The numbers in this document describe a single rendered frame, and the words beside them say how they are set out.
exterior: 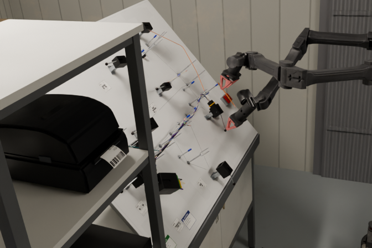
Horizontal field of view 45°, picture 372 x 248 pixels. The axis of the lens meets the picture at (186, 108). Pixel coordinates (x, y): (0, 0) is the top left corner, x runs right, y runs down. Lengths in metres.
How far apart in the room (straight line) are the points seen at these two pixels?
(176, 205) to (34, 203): 0.83
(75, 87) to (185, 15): 1.93
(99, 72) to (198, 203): 0.73
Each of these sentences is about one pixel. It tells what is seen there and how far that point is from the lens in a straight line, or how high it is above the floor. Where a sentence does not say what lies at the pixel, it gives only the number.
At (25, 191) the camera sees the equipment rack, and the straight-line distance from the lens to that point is 1.35.
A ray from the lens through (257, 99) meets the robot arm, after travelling 2.27.
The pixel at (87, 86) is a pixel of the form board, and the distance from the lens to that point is 1.98.
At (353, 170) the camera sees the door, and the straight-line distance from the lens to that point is 3.87.
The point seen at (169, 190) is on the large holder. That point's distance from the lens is 1.79.
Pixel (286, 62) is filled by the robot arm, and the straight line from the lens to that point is 1.86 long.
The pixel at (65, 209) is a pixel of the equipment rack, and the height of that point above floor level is 1.46.
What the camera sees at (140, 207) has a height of 1.07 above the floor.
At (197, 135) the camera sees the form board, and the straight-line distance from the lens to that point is 2.28.
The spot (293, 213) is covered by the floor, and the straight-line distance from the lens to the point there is 3.51.
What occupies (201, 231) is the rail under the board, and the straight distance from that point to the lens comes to 2.02.
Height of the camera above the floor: 2.15
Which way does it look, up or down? 25 degrees down
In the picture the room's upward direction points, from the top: 5 degrees counter-clockwise
